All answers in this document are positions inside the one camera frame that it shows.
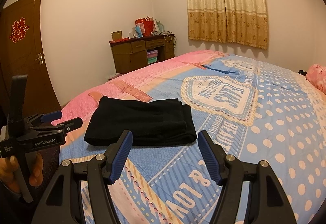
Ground black cloth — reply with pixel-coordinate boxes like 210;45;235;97
84;96;197;148

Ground left hand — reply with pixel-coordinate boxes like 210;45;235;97
0;153;44;194

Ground blue pink patterned bedspread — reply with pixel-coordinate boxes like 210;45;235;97
52;49;326;224

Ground brown wooden door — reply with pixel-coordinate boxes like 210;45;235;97
1;0;61;117

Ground dark wooden desk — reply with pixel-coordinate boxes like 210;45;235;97
109;33;175;74

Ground red double-happiness decoration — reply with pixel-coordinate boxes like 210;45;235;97
9;17;30;43

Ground small cardboard box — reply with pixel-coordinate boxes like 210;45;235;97
111;31;123;41

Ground pastel stacked storage boxes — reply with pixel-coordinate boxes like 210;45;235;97
147;50;158;64

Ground red gift bag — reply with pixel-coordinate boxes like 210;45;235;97
135;17;154;37

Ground pink floral pillow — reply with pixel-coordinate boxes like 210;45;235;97
306;64;326;94

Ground beige patterned curtain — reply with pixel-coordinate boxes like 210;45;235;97
187;0;269;50

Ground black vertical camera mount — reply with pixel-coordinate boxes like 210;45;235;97
8;75;28;138

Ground metal door handle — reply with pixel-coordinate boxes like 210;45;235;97
34;53;44;65

